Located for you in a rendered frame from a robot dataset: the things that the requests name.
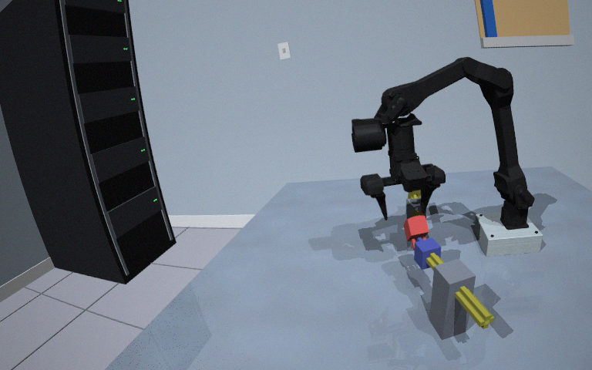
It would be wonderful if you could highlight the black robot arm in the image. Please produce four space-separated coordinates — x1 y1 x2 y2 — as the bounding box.
351 56 534 230

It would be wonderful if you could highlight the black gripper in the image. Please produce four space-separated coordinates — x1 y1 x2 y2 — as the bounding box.
360 147 446 220

